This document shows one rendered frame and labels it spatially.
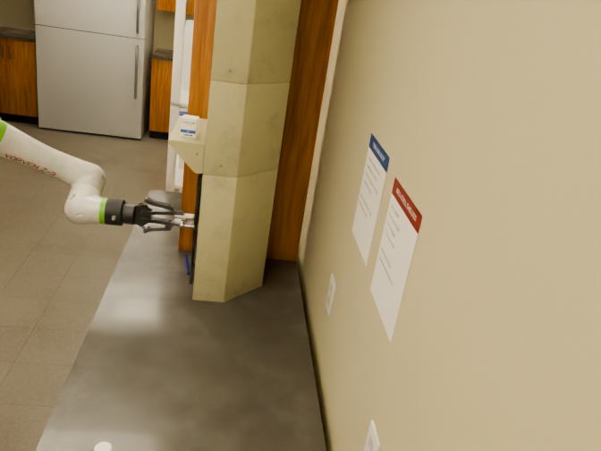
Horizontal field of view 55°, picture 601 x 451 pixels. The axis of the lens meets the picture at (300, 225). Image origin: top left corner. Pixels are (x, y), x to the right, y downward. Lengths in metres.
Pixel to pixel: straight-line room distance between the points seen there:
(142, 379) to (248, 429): 0.34
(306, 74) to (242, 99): 0.43
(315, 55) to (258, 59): 0.41
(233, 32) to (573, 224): 1.31
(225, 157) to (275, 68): 0.32
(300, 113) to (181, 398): 1.12
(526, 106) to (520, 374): 0.32
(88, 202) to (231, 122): 0.57
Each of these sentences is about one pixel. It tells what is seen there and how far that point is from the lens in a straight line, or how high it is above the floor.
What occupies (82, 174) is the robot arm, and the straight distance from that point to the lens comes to 2.12.
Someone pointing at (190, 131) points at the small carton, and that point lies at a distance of 1.89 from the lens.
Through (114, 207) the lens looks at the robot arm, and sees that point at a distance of 2.04.
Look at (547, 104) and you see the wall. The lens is 0.73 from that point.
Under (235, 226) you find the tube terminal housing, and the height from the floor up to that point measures 1.23.
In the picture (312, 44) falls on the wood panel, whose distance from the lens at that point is 2.16.
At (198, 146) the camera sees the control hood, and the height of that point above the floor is 1.50.
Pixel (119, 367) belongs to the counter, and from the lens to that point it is 1.78.
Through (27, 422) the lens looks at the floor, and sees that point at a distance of 3.04.
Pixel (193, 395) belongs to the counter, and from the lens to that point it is 1.68.
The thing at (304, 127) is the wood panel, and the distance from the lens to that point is 2.22.
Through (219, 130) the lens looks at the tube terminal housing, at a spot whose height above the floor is 1.56.
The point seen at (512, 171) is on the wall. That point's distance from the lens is 0.77.
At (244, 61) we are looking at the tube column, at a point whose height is 1.78.
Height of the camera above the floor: 2.04
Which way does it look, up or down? 23 degrees down
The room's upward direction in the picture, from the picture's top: 9 degrees clockwise
